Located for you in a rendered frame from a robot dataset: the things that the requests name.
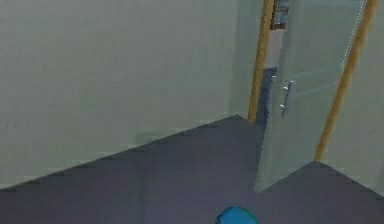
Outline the pale green room door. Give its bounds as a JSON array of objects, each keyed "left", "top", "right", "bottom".
[{"left": 253, "top": 0, "right": 368, "bottom": 194}]

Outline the blue round object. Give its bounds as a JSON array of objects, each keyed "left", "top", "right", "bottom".
[{"left": 215, "top": 206, "right": 260, "bottom": 224}]

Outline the brown shelf unit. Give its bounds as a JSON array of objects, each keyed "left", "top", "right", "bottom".
[{"left": 270, "top": 0, "right": 290, "bottom": 31}]

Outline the silver door handle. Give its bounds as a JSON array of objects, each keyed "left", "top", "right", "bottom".
[{"left": 279, "top": 79, "right": 296, "bottom": 119}]

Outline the wooden door frame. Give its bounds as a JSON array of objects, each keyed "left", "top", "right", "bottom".
[{"left": 246, "top": 0, "right": 380, "bottom": 163}]

